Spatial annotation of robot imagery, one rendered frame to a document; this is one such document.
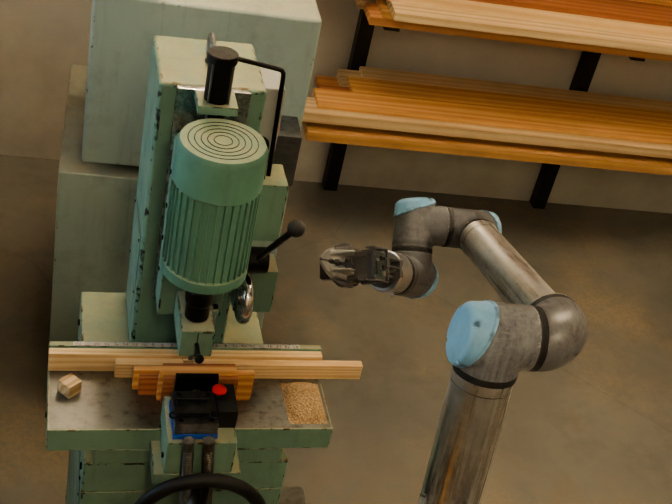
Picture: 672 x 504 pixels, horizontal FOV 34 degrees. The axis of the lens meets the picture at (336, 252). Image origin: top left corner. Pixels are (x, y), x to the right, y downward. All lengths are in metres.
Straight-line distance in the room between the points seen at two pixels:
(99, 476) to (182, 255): 0.54
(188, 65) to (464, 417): 0.92
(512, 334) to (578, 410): 2.24
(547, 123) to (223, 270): 2.53
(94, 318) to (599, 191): 3.12
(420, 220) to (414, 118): 1.91
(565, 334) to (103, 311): 1.26
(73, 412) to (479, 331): 0.91
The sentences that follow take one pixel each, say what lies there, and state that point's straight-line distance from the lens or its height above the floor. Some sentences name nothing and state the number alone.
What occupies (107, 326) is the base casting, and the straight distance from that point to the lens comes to 2.68.
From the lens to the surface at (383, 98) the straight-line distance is 4.30.
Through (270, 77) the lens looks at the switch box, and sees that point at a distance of 2.38.
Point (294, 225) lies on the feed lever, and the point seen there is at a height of 1.41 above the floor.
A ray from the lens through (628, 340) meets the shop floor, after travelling 4.52.
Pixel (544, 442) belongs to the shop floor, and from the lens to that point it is 3.90.
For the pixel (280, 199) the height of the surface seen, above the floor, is 1.26.
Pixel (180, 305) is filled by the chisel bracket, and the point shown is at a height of 1.07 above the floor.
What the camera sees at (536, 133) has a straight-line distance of 4.41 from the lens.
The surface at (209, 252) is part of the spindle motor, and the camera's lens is 2.11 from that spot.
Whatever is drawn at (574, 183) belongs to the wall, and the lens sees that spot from 5.20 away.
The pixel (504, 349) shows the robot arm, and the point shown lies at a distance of 1.86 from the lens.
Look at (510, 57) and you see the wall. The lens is 4.75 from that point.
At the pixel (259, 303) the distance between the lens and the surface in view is 2.51.
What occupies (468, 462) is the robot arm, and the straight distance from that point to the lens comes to 1.98.
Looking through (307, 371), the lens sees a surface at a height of 0.92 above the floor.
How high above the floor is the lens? 2.55
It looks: 35 degrees down
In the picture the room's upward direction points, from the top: 13 degrees clockwise
